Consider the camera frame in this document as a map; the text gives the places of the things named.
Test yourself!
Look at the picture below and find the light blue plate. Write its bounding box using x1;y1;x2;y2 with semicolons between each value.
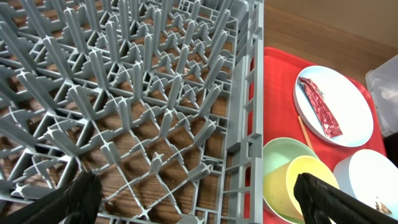
293;65;374;147

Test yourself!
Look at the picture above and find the yellow plastic cup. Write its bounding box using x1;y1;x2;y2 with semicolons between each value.
263;156;339;220

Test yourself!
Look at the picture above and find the red foil wrapper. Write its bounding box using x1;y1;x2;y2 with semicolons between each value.
299;77;343;138

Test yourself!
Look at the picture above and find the wooden chopstick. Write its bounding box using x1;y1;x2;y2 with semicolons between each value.
298;116;314;151

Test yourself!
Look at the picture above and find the light blue bowl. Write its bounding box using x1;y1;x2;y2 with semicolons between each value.
333;149;397;220

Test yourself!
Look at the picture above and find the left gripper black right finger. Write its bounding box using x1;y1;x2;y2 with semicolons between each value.
294;172;397;224

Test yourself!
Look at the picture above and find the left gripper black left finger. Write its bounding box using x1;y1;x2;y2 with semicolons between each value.
1;171;102;224

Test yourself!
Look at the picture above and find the grey plastic dishwasher rack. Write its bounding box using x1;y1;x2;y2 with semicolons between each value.
1;0;264;223

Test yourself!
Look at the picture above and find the clear plastic waste bin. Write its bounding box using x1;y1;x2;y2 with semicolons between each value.
366;55;398;137

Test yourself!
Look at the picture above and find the mint green bowl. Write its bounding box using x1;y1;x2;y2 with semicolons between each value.
262;137;318;223

